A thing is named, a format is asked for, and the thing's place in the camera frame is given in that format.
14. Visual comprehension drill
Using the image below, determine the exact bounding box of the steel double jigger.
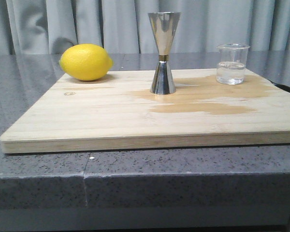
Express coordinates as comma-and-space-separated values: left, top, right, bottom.
148, 12, 181, 95

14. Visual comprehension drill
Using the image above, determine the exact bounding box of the small glass beaker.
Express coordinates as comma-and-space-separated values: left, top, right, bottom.
217, 43, 250, 85

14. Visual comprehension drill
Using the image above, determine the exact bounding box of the wooden cutting board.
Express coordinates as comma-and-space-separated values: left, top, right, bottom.
0, 69, 290, 153

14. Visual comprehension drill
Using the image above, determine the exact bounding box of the yellow lemon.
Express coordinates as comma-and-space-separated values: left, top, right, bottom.
59, 43, 113, 81

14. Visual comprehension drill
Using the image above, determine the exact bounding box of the grey curtain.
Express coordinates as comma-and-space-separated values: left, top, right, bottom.
0, 0, 290, 55

